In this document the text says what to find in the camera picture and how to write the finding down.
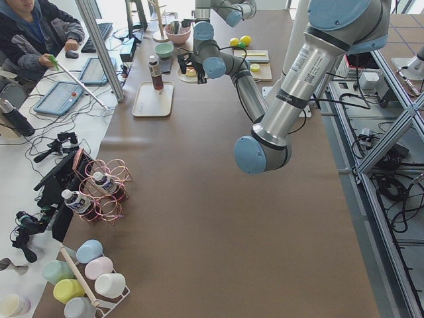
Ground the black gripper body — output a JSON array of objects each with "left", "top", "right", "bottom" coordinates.
[{"left": 178, "top": 53, "right": 204, "bottom": 71}]

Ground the white round plate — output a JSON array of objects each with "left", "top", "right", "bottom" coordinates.
[{"left": 176, "top": 68, "right": 197, "bottom": 83}]

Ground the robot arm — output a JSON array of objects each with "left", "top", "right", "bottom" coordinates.
[
  {"left": 178, "top": 1, "right": 300, "bottom": 174},
  {"left": 178, "top": 1, "right": 391, "bottom": 150}
]

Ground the glazed twisted donut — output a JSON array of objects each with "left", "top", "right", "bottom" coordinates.
[{"left": 185, "top": 66, "right": 197, "bottom": 78}]

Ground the dark tea bottle on tray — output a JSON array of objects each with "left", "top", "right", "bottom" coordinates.
[{"left": 148, "top": 55, "right": 164, "bottom": 91}]

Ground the cream rabbit tray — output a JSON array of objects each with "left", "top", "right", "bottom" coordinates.
[{"left": 132, "top": 81, "right": 174, "bottom": 117}]

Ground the grey folded cloth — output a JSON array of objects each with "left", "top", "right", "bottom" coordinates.
[{"left": 159, "top": 60, "right": 172, "bottom": 74}]

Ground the mint green bowl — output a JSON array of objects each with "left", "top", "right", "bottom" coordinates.
[{"left": 154, "top": 42, "right": 174, "bottom": 59}]

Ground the pink ice bucket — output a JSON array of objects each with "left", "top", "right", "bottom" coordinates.
[{"left": 164, "top": 25, "right": 191, "bottom": 44}]

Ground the steel ice scoop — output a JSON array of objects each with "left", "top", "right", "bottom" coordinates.
[{"left": 168, "top": 19, "right": 191, "bottom": 34}]

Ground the wooden mug tree stand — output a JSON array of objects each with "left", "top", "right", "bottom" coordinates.
[{"left": 148, "top": 0, "right": 169, "bottom": 43}]

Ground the yellow lemon near lime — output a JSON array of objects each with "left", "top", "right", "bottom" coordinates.
[{"left": 229, "top": 38, "right": 240, "bottom": 47}]

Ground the yellow plastic knife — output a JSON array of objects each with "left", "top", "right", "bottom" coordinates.
[{"left": 246, "top": 52, "right": 267, "bottom": 56}]

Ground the steel muddler black tip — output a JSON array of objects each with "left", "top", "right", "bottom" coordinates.
[{"left": 246, "top": 56, "right": 270, "bottom": 64}]

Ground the half lemon slice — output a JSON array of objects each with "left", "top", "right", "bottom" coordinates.
[{"left": 250, "top": 64, "right": 260, "bottom": 73}]

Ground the yellow lemon outer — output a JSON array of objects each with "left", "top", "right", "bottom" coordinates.
[{"left": 239, "top": 35, "right": 252, "bottom": 47}]

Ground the bamboo cutting board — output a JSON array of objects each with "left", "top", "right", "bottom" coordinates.
[{"left": 233, "top": 50, "right": 272, "bottom": 81}]

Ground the blue teach pendant far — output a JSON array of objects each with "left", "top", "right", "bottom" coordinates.
[{"left": 79, "top": 58, "right": 108, "bottom": 86}]

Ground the blue teach pendant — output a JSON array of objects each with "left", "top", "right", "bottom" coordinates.
[
  {"left": 79, "top": 58, "right": 108, "bottom": 86},
  {"left": 34, "top": 81, "right": 84, "bottom": 116}
]

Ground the black keyboard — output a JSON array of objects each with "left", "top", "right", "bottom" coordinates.
[{"left": 80, "top": 22, "right": 114, "bottom": 54}]

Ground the black computer mouse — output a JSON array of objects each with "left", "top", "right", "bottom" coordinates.
[{"left": 65, "top": 50, "right": 79, "bottom": 59}]

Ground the blue teach pendant near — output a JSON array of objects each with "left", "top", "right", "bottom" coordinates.
[{"left": 34, "top": 81, "right": 84, "bottom": 116}]

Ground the bottle in rack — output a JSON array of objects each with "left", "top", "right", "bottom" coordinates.
[
  {"left": 93, "top": 172, "right": 125, "bottom": 201},
  {"left": 61, "top": 189, "right": 99, "bottom": 223}
]

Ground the seated person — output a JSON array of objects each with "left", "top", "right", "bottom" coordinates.
[{"left": 1, "top": 1, "right": 85, "bottom": 83}]

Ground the black monitor stand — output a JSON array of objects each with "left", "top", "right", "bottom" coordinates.
[{"left": 34, "top": 150, "right": 78, "bottom": 242}]

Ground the black thermos bottle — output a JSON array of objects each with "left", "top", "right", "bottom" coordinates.
[{"left": 1, "top": 99, "right": 35, "bottom": 136}]

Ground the blue cup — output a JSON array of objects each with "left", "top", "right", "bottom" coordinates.
[{"left": 76, "top": 239, "right": 103, "bottom": 264}]

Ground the pink cup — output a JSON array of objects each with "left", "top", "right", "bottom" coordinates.
[{"left": 84, "top": 256, "right": 113, "bottom": 280}]

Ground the white cup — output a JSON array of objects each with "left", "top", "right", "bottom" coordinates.
[{"left": 95, "top": 273, "right": 126, "bottom": 299}]

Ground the mint cup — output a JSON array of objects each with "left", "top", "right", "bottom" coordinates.
[{"left": 42, "top": 260, "right": 74, "bottom": 286}]

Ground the yellow cup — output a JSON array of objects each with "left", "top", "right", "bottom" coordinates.
[{"left": 53, "top": 279, "right": 85, "bottom": 304}]

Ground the grey cup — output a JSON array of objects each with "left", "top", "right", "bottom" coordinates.
[{"left": 64, "top": 297, "right": 96, "bottom": 318}]

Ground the cream cup on desk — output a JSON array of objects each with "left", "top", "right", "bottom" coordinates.
[{"left": 1, "top": 293, "right": 31, "bottom": 317}]

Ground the aluminium frame post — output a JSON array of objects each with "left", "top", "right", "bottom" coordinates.
[{"left": 75, "top": 0, "right": 125, "bottom": 103}]

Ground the copper wire bottle rack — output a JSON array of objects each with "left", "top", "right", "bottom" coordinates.
[{"left": 72, "top": 149, "right": 133, "bottom": 225}]

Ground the black camera tripod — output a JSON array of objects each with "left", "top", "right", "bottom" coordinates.
[{"left": 11, "top": 209, "right": 54, "bottom": 263}]

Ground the white wire cup rack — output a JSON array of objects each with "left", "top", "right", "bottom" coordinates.
[{"left": 59, "top": 244, "right": 131, "bottom": 318}]

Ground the wooden rack handle rod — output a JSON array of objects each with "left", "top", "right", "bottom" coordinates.
[{"left": 59, "top": 244, "right": 99, "bottom": 307}]

